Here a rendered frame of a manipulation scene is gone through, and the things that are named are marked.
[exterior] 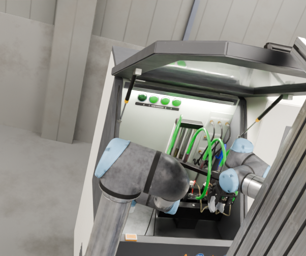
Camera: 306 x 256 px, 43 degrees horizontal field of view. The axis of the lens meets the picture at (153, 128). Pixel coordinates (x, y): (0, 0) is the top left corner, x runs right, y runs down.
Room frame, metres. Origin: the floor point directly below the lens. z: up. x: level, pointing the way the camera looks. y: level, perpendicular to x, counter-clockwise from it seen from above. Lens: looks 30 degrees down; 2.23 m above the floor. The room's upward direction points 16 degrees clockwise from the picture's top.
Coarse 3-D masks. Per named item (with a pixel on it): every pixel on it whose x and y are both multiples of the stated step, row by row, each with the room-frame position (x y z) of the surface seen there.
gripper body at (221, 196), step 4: (216, 184) 1.25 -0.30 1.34; (216, 188) 1.23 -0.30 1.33; (220, 188) 1.23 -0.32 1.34; (216, 192) 1.24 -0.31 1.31; (220, 192) 1.21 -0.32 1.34; (224, 192) 1.20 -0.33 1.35; (216, 196) 1.23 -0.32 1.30; (220, 196) 1.19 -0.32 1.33; (224, 196) 1.22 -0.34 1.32; (228, 196) 1.20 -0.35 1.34; (232, 196) 1.21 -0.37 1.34; (236, 196) 1.21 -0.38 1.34; (216, 200) 1.20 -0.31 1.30; (220, 200) 1.20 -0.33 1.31; (224, 200) 1.22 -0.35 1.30; (228, 200) 1.21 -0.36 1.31; (216, 204) 1.19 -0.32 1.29; (228, 204) 1.21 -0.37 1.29; (232, 204) 1.21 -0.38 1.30
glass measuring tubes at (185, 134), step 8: (176, 120) 1.77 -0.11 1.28; (184, 120) 1.79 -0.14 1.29; (192, 120) 1.81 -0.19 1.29; (184, 128) 1.78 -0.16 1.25; (192, 128) 1.78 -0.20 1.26; (176, 136) 1.77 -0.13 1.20; (184, 136) 1.80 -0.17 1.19; (192, 136) 1.81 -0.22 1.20; (168, 144) 1.78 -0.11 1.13; (176, 144) 1.79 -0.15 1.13; (184, 144) 1.79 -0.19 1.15; (176, 152) 1.77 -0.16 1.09; (184, 152) 1.79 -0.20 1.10
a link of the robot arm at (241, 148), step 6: (240, 138) 1.27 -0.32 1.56; (234, 144) 1.24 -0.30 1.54; (240, 144) 1.22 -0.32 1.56; (246, 144) 1.24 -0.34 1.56; (252, 144) 1.25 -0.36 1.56; (234, 150) 1.22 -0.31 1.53; (240, 150) 1.21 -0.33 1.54; (246, 150) 1.21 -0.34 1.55; (252, 150) 1.23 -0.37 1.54; (228, 156) 1.24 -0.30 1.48; (234, 156) 1.22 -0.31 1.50; (240, 156) 1.21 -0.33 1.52; (246, 156) 1.20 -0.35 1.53; (228, 162) 1.23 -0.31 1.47; (234, 162) 1.21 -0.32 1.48; (240, 162) 1.19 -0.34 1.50
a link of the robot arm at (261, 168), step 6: (252, 156) 1.20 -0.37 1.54; (246, 162) 1.18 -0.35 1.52; (252, 162) 1.17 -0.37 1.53; (258, 162) 1.17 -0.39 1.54; (264, 162) 1.18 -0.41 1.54; (252, 168) 1.12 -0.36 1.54; (258, 168) 1.14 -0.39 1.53; (264, 168) 1.15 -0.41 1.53; (258, 174) 1.12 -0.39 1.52; (264, 174) 1.13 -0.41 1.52
